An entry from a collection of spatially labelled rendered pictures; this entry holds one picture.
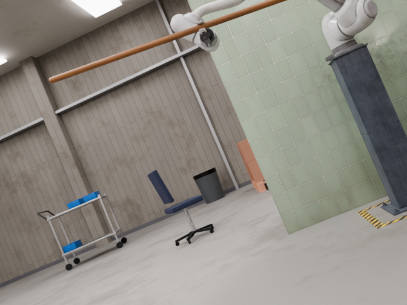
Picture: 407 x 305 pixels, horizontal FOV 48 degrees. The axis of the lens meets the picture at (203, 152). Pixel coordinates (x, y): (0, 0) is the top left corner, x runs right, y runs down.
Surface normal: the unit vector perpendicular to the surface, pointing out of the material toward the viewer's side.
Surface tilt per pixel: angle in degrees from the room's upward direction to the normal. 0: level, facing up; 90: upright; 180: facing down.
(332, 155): 90
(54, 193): 90
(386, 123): 90
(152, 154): 90
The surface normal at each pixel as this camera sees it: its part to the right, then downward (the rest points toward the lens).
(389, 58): -0.14, 0.03
